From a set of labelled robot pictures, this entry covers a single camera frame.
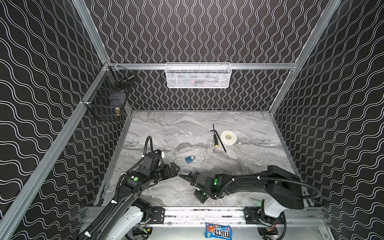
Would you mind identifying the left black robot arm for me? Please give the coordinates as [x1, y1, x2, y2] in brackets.
[75, 136, 180, 240]

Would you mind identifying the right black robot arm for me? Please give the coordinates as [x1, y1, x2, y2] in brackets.
[179, 166, 322, 227]

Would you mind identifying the black hex key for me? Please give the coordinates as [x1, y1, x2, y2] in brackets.
[217, 132, 227, 153]

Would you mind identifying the black yellow screwdriver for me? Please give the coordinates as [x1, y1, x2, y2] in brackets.
[212, 125, 219, 147]

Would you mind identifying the blue candy bag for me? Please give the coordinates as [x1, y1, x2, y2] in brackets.
[205, 223, 233, 240]

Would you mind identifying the white tape roll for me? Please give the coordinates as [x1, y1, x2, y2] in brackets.
[220, 130, 237, 146]

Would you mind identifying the brass padlock in basket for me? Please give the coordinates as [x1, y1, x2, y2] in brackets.
[115, 108, 121, 117]

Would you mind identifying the white mesh basket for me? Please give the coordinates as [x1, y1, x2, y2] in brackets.
[165, 62, 232, 89]

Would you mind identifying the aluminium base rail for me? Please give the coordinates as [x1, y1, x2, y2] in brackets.
[146, 207, 325, 227]

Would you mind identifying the black wire basket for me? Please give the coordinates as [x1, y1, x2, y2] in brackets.
[86, 66, 136, 122]

